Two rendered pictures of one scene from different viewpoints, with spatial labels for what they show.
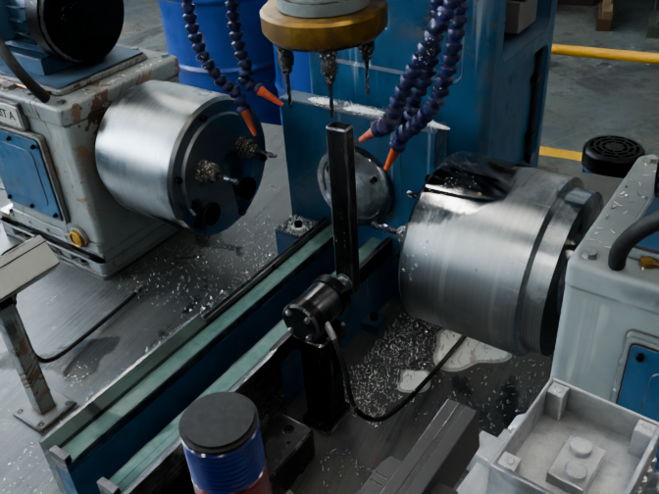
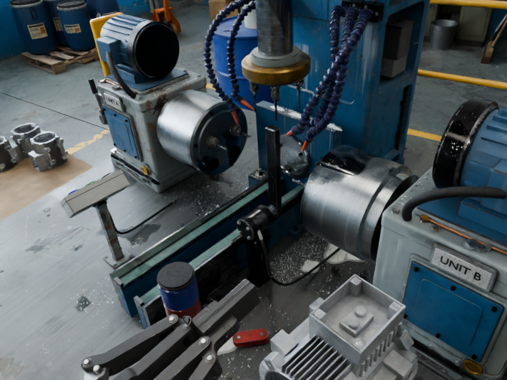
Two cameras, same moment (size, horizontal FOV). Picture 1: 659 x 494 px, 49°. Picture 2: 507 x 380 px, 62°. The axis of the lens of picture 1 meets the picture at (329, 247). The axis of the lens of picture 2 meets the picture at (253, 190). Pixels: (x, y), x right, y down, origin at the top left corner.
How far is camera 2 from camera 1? 0.16 m
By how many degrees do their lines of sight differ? 8
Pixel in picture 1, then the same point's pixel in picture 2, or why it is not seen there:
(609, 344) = (402, 260)
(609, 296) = (402, 234)
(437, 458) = (231, 304)
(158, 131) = (188, 118)
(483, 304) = (342, 230)
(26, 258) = (113, 181)
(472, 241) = (338, 195)
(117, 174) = (166, 139)
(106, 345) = (153, 228)
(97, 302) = (152, 204)
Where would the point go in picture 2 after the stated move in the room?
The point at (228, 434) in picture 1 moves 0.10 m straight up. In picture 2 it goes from (177, 282) to (166, 234)
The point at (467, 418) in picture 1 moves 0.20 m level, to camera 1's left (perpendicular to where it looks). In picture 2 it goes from (250, 288) to (65, 278)
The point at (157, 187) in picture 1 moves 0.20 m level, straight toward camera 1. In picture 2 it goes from (185, 148) to (185, 185)
